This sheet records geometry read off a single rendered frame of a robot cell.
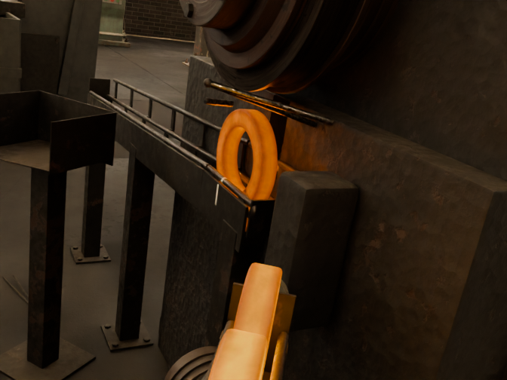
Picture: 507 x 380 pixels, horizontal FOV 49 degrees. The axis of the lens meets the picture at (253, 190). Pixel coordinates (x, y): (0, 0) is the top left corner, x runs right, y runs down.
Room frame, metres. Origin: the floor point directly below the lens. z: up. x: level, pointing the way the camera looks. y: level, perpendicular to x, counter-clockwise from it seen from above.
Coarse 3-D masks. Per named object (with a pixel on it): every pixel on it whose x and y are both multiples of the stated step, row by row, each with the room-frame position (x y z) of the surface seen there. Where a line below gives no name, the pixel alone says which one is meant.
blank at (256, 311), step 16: (256, 272) 0.48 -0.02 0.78; (272, 272) 0.49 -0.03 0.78; (256, 288) 0.46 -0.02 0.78; (272, 288) 0.46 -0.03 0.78; (240, 304) 0.45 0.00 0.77; (256, 304) 0.45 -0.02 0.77; (272, 304) 0.45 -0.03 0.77; (240, 320) 0.43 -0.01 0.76; (256, 320) 0.43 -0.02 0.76; (272, 320) 0.52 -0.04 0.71
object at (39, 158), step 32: (0, 96) 1.32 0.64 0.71; (32, 96) 1.41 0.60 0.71; (0, 128) 1.32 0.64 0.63; (32, 128) 1.41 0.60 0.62; (64, 128) 1.17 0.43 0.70; (96, 128) 1.26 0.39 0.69; (0, 160) 1.21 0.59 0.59; (32, 160) 1.22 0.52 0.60; (64, 160) 1.17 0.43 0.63; (96, 160) 1.27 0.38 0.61; (32, 192) 1.26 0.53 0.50; (64, 192) 1.28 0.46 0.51; (32, 224) 1.26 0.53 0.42; (64, 224) 1.29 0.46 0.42; (32, 256) 1.25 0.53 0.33; (32, 288) 1.25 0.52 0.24; (32, 320) 1.25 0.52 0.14; (32, 352) 1.25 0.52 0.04; (64, 352) 1.32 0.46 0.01
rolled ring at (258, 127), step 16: (240, 112) 0.98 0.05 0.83; (256, 112) 0.97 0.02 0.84; (224, 128) 1.03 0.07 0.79; (240, 128) 1.01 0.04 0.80; (256, 128) 0.93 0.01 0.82; (224, 144) 1.03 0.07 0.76; (256, 144) 0.92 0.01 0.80; (272, 144) 0.92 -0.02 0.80; (224, 160) 1.02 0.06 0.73; (256, 160) 0.91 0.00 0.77; (272, 160) 0.91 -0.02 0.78; (256, 176) 0.91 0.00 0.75; (272, 176) 0.91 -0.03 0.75; (256, 192) 0.90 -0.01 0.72
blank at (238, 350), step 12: (228, 336) 0.35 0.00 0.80; (240, 336) 0.35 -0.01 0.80; (252, 336) 0.36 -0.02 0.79; (264, 336) 0.37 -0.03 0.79; (228, 348) 0.33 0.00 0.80; (240, 348) 0.33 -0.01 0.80; (252, 348) 0.34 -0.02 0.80; (264, 348) 0.34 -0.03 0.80; (216, 360) 0.32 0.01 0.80; (228, 360) 0.32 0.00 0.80; (240, 360) 0.32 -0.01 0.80; (252, 360) 0.32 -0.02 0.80; (216, 372) 0.31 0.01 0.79; (228, 372) 0.31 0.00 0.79; (240, 372) 0.31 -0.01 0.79; (252, 372) 0.31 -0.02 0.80
